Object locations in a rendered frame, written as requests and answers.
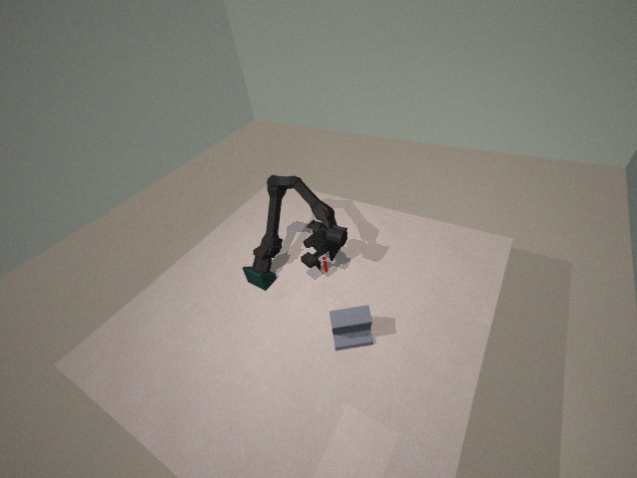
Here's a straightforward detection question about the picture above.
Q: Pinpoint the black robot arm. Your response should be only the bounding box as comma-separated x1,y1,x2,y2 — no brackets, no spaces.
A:
250,175,347,274

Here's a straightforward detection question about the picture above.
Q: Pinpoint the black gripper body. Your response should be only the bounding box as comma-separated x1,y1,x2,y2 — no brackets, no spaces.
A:
301,238,342,268

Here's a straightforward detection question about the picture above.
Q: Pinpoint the dark grey square panel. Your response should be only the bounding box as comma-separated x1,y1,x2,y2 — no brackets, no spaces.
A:
329,305,373,351

